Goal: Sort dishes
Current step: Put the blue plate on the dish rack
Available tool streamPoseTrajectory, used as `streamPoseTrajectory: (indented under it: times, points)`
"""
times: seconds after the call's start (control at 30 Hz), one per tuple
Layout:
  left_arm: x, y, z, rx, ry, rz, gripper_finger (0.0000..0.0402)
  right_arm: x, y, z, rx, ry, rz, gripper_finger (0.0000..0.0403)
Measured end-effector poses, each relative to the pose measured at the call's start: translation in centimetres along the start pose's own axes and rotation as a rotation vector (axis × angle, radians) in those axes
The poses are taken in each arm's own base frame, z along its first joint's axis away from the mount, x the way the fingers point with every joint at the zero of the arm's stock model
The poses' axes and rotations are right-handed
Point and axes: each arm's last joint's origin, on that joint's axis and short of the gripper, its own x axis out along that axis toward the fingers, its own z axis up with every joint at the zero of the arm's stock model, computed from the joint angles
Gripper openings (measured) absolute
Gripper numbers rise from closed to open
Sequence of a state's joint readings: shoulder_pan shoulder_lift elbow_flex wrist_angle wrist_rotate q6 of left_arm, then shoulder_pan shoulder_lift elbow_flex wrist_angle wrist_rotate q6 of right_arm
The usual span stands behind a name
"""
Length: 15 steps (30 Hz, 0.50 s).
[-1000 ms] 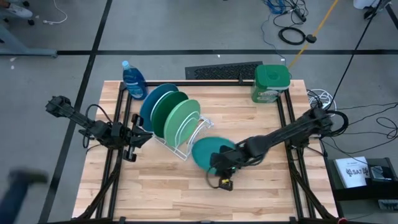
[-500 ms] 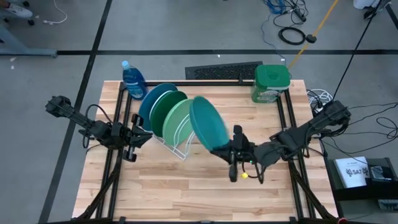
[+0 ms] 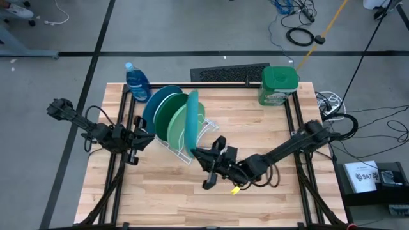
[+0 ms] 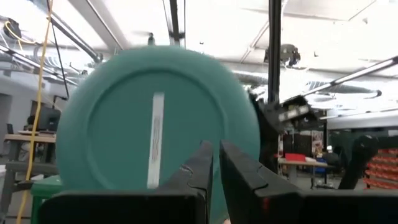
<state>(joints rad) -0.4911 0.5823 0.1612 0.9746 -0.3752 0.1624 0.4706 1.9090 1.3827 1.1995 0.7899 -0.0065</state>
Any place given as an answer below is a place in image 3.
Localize teal plate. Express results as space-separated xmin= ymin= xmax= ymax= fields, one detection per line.
xmin=184 ymin=89 xmax=200 ymax=160

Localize black floor grille mat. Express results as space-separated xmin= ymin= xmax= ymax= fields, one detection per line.
xmin=190 ymin=62 xmax=271 ymax=83

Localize blue dish soap bottle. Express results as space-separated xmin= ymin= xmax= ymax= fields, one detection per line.
xmin=125 ymin=61 xmax=153 ymax=104

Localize light green plate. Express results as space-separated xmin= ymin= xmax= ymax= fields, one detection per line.
xmin=166 ymin=102 xmax=206 ymax=152

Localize person's foot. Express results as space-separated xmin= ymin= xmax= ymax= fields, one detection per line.
xmin=362 ymin=0 xmax=404 ymax=20

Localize dark blue plate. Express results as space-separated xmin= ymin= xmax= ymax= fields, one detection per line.
xmin=141 ymin=84 xmax=184 ymax=135

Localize white box with label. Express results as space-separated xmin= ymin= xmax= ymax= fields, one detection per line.
xmin=343 ymin=160 xmax=382 ymax=194

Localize white wire dish rack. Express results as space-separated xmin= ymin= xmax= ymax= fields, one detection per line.
xmin=149 ymin=91 xmax=220 ymax=166

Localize black side cart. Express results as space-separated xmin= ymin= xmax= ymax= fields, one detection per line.
xmin=334 ymin=160 xmax=409 ymax=219

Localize black metal table frame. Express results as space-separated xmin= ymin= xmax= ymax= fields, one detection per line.
xmin=75 ymin=80 xmax=350 ymax=230

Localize grey desk leg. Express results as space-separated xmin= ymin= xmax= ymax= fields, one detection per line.
xmin=0 ymin=24 xmax=60 ymax=60

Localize blue cable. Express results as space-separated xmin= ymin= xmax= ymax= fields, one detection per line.
xmin=274 ymin=0 xmax=295 ymax=15

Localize green wipes container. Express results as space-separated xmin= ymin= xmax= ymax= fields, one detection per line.
xmin=258 ymin=65 xmax=300 ymax=107

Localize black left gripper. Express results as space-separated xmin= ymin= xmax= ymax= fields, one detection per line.
xmin=111 ymin=116 xmax=156 ymax=165

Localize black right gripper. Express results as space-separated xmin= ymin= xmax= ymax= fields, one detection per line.
xmin=190 ymin=135 xmax=239 ymax=190

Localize coiled black cable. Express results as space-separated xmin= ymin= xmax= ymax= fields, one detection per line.
xmin=285 ymin=27 xmax=315 ymax=47

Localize black power strip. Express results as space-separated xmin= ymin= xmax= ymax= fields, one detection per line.
xmin=301 ymin=7 xmax=316 ymax=24

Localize loose black floor cables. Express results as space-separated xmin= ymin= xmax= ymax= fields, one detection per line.
xmin=332 ymin=104 xmax=409 ymax=160

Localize white floor cable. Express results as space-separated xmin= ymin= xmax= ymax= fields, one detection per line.
xmin=43 ymin=0 xmax=70 ymax=26

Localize dark green plate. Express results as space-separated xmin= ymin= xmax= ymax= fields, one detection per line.
xmin=154 ymin=92 xmax=190 ymax=142

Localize black tripod pole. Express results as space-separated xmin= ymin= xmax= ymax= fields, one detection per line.
xmin=341 ymin=0 xmax=404 ymax=100

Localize yellow cord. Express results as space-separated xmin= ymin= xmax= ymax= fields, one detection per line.
xmin=295 ymin=0 xmax=350 ymax=72

